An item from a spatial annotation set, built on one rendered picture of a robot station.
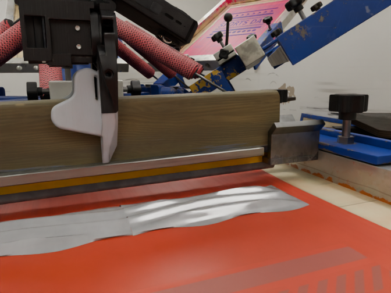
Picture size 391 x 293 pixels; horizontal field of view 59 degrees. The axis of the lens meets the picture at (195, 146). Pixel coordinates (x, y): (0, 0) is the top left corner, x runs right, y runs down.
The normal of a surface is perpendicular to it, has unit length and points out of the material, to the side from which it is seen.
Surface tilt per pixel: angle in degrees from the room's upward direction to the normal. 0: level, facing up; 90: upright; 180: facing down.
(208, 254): 0
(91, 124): 83
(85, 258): 0
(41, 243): 43
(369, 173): 90
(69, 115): 83
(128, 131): 90
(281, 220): 0
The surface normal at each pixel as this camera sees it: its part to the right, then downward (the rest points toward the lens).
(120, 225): 0.22, -0.68
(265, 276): -0.01, -0.98
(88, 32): 0.36, 0.18
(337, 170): -0.93, 0.08
